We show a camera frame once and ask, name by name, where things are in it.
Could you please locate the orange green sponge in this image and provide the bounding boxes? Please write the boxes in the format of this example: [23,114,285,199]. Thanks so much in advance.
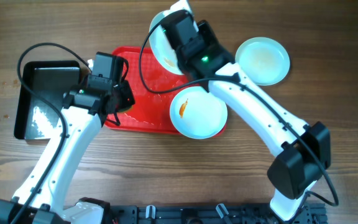
[119,106,133,113]

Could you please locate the white plate back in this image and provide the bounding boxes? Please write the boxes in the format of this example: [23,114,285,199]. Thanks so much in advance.
[149,9,186,76]

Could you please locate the white plate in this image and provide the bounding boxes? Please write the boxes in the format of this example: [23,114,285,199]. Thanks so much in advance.
[169,86,228,139]
[235,37,291,86]
[149,9,186,76]

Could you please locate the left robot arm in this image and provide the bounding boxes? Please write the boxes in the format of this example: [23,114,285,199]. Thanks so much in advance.
[0,52,135,223]

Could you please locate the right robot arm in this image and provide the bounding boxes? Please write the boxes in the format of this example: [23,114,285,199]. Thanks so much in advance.
[160,9,331,221]

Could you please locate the red plastic tray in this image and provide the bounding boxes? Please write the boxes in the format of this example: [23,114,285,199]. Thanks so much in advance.
[103,45,228,137]

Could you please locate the black water basin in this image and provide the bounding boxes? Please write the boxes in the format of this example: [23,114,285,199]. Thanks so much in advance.
[14,60,81,140]

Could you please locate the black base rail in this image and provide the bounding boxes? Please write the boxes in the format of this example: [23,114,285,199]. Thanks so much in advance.
[104,202,328,224]

